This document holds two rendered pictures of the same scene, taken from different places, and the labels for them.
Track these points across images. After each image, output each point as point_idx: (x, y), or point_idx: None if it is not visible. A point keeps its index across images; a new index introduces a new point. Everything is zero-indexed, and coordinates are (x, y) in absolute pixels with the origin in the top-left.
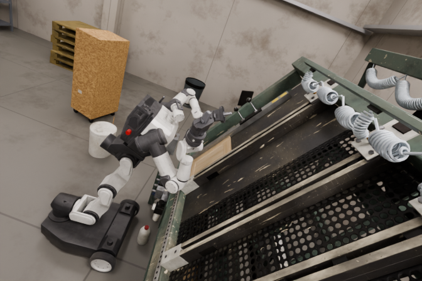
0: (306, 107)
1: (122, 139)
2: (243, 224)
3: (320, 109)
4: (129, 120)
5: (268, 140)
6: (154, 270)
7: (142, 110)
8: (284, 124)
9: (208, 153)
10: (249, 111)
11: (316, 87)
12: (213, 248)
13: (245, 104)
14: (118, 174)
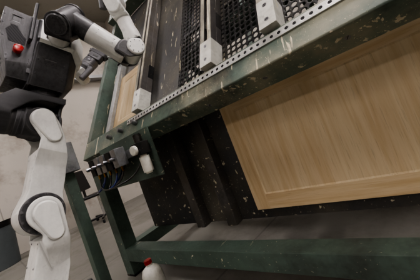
0: None
1: (12, 75)
2: None
3: None
4: (7, 32)
5: (156, 16)
6: (213, 79)
7: (18, 12)
8: None
9: (122, 101)
10: (114, 72)
11: None
12: (217, 15)
13: (104, 70)
14: (43, 147)
